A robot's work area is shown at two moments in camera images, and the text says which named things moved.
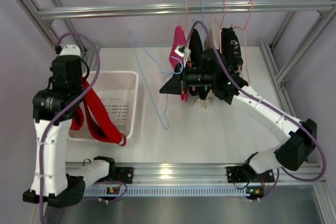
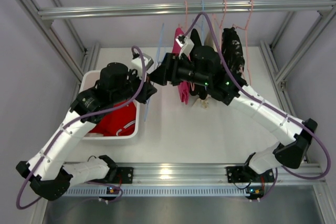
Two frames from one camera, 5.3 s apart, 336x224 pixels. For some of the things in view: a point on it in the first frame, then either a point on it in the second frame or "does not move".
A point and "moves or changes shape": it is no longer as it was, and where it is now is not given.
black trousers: x=195 y=60 does not move
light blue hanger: x=132 y=33 -> x=156 y=65
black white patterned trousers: x=231 y=49 does not move
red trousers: x=100 y=120 moves or changes shape
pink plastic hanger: x=224 y=4 does not move
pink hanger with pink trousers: x=180 y=36 does not move
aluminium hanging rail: x=186 y=9 does not move
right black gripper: x=182 y=82 -> x=170 y=69
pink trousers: x=179 y=39 does not move
